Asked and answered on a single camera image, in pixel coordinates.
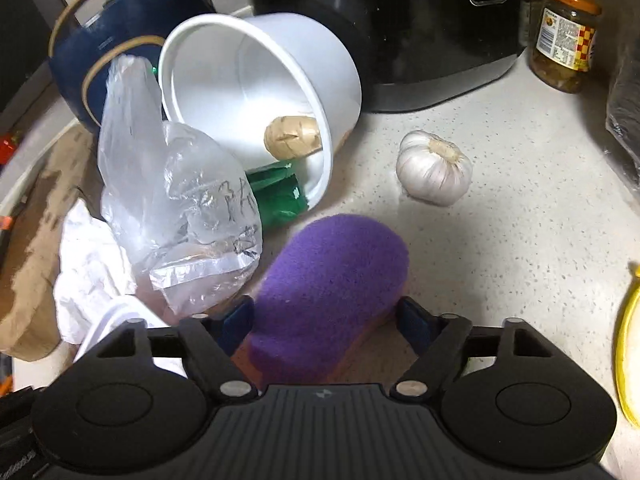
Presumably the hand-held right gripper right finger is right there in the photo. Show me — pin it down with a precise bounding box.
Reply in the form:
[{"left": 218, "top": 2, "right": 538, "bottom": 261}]
[{"left": 392, "top": 296, "right": 551, "bottom": 397}]

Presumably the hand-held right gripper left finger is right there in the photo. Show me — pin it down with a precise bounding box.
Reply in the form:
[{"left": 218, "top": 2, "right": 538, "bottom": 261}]
[{"left": 95, "top": 296, "right": 256, "bottom": 396}]

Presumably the purple sponge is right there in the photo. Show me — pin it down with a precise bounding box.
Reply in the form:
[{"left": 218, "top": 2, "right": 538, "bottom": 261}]
[{"left": 245, "top": 214, "right": 412, "bottom": 392}]

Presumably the green snack packet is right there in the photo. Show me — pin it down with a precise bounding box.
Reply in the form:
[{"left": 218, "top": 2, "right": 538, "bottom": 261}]
[
  {"left": 252, "top": 180, "right": 309, "bottom": 231},
  {"left": 246, "top": 162, "right": 298, "bottom": 193}
]

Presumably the clear plastic bag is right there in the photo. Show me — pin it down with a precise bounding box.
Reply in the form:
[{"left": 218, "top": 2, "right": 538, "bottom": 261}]
[{"left": 98, "top": 54, "right": 264, "bottom": 315}]

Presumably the garlic bulb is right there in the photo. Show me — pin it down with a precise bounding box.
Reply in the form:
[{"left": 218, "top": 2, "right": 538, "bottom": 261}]
[{"left": 396, "top": 130, "right": 473, "bottom": 207}]

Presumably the crumpled white paper towel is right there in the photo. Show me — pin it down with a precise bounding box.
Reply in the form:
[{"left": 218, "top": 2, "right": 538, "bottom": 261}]
[{"left": 52, "top": 199, "right": 138, "bottom": 346}]

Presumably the ginger piece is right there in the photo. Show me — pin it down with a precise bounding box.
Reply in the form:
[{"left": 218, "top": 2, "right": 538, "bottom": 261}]
[{"left": 264, "top": 116, "right": 322, "bottom": 162}]

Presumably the yellow band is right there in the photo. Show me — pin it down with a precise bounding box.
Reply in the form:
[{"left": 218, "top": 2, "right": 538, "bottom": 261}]
[{"left": 617, "top": 265, "right": 640, "bottom": 428}]

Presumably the wooden chopping block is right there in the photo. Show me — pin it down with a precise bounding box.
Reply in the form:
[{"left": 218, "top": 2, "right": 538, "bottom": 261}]
[{"left": 0, "top": 125, "right": 108, "bottom": 362}]

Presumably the white paper bowl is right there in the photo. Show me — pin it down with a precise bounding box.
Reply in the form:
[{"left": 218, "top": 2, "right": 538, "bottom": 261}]
[{"left": 159, "top": 12, "right": 363, "bottom": 211}]

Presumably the black kitchen appliance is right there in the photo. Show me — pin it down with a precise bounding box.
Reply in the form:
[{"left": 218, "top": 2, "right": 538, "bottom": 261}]
[{"left": 242, "top": 0, "right": 532, "bottom": 113}]

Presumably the black plastic bag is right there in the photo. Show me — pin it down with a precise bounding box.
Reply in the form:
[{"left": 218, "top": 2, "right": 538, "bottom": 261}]
[{"left": 605, "top": 45, "right": 640, "bottom": 191}]

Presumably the glass jar with orange lid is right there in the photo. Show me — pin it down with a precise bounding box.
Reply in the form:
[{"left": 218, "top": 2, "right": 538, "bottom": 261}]
[{"left": 530, "top": 0, "right": 602, "bottom": 95}]

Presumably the navy blue rice cooker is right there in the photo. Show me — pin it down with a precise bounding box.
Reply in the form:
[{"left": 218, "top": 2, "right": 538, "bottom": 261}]
[{"left": 48, "top": 0, "right": 217, "bottom": 136}]

